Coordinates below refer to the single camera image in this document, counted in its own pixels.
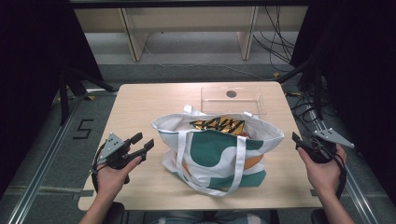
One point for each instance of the person's right hand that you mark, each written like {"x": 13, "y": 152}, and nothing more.
{"x": 325, "y": 177}

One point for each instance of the yellow black chip bag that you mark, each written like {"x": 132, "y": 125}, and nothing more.
{"x": 218, "y": 124}

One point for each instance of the beige desk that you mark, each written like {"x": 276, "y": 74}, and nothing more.
{"x": 186, "y": 18}

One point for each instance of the black chair armrest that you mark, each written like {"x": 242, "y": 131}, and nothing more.
{"x": 318, "y": 217}
{"x": 114, "y": 214}

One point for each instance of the aluminium floor rail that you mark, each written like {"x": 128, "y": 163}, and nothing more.
{"x": 358, "y": 193}
{"x": 46, "y": 155}

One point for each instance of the clear plastic tray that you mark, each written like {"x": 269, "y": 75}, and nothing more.
{"x": 218, "y": 105}

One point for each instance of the black curtain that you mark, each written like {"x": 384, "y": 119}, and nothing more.
{"x": 31, "y": 77}
{"x": 358, "y": 62}

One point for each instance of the white green tote bag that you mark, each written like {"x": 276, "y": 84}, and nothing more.
{"x": 211, "y": 149}

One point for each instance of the black metal stand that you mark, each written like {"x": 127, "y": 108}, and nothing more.
{"x": 317, "y": 93}
{"x": 63, "y": 99}

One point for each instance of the dark round table grommet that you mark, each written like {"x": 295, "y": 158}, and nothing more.
{"x": 231, "y": 93}

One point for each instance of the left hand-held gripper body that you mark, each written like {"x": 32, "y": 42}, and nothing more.
{"x": 112, "y": 146}

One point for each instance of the person's left hand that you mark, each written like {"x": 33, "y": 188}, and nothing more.
{"x": 110, "y": 182}

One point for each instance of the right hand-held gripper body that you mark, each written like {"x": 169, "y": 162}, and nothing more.
{"x": 320, "y": 151}

